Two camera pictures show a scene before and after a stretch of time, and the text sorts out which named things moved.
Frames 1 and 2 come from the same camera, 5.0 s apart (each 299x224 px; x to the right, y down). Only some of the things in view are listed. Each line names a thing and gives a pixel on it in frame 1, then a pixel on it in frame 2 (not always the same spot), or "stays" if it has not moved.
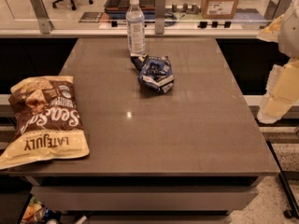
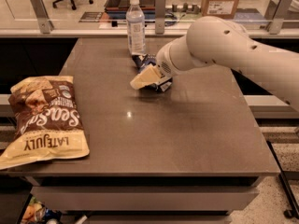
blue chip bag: x=154 y=72 stays
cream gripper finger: x=282 y=91 to x=147 y=77
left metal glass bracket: x=44 y=20 stays
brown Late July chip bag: x=49 y=124 stays
